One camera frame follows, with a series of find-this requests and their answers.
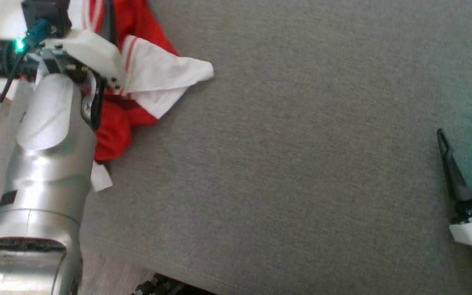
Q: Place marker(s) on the grey sofa seat cushion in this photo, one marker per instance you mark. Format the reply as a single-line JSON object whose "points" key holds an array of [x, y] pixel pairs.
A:
{"points": [[281, 143]]}

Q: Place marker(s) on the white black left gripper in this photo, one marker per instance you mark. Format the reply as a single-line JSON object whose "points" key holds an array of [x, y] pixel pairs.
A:
{"points": [[88, 53]]}

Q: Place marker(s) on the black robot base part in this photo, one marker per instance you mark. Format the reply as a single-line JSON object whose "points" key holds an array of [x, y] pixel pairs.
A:
{"points": [[170, 287]]}

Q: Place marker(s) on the red and white trousers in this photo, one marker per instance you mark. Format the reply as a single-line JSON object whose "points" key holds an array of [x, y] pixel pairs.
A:
{"points": [[154, 69]]}

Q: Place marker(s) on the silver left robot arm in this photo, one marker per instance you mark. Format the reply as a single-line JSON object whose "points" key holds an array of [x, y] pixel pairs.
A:
{"points": [[43, 164]]}

